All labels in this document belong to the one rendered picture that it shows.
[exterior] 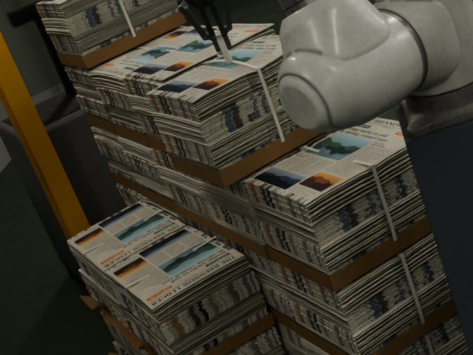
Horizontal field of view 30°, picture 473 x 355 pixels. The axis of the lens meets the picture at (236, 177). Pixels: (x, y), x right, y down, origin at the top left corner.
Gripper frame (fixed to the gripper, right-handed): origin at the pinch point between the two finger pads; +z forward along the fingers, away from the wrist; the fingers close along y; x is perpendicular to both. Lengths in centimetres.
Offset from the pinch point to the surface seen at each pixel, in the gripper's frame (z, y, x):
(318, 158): 29.9, -11.2, 10.8
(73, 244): 53, 70, -49
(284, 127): 23.4, -6.3, 0.8
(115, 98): 16, 40, -57
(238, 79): 7.2, -0.6, 2.6
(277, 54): 7.2, -11.1, -4.5
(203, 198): 41.2, 21.8, -18.0
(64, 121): 37, 77, -131
